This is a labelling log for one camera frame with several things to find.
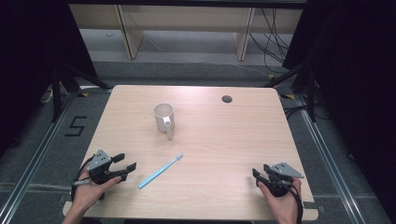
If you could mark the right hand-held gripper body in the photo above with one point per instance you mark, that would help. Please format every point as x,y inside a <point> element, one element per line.
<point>280,179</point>

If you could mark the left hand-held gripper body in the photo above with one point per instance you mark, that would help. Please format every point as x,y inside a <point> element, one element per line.
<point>99,166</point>

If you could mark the person's left hand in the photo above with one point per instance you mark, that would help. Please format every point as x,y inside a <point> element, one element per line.
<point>90,191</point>

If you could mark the person's right hand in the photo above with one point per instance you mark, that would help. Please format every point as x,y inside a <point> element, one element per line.
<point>281,205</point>

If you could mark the light blue toothbrush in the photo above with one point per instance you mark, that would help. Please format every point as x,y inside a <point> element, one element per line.
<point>160,171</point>

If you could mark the black metal stand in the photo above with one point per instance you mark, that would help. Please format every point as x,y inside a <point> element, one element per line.
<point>311,93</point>
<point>56,93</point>

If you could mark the black curtain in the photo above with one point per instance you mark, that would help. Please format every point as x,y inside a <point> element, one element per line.
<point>28,62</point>
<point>351,77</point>

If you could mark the aluminium floor rail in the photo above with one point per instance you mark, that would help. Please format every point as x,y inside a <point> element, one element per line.
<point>330,161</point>
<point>34,155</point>

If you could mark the beige wooden furniture frame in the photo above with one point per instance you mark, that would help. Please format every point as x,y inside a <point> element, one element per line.
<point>130,34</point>

